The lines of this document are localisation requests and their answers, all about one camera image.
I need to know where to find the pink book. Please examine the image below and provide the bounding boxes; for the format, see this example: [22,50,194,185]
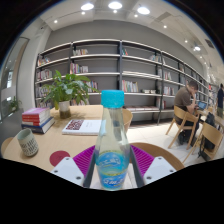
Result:
[21,107,51,118]

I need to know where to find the flat round red coaster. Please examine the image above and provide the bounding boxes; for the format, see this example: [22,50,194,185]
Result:
[49,149,72,168]

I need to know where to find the laptop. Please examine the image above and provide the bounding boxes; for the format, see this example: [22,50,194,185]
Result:
[197,100,208,111]

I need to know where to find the grey bookshelf unit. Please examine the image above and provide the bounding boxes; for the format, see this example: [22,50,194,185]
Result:
[34,38,218,126]

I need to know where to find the dark blue book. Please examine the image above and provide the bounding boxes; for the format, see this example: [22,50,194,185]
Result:
[21,116,56,135]

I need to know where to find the ceiling lights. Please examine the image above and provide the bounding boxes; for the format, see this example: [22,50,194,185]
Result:
[53,1,203,53]

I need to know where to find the red book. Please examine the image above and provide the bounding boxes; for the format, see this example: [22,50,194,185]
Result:
[21,112,52,126]

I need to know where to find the black backpack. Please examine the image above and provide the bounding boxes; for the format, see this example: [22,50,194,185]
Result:
[199,112,217,152]

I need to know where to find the clear bottle with blue cap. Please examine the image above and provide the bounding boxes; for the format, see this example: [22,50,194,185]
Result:
[94,89,131,191]

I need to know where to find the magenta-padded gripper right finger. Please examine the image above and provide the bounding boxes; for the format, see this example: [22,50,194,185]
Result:
[129,144,177,189]

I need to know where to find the person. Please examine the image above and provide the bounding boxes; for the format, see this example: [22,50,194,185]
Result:
[173,79,202,146]
[215,83,224,118]

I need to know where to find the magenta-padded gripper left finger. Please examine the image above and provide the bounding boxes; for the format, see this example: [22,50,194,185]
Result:
[50,144,98,190]

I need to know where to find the green potted plant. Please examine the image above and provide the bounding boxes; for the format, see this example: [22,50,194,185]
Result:
[41,69,100,120]

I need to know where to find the white paperback book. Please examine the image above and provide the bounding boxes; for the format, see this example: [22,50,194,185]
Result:
[61,119,103,136]

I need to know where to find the patterned ceramic mug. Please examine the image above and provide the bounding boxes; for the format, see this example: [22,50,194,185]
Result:
[16,128,40,158]

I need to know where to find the wooden chair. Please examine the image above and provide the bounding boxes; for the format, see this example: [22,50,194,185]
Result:
[165,105,201,150]
[0,136,15,157]
[122,108,134,133]
[132,142,185,172]
[182,121,224,164]

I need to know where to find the small window plant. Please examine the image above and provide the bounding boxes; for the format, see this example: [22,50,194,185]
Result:
[7,96,22,113]

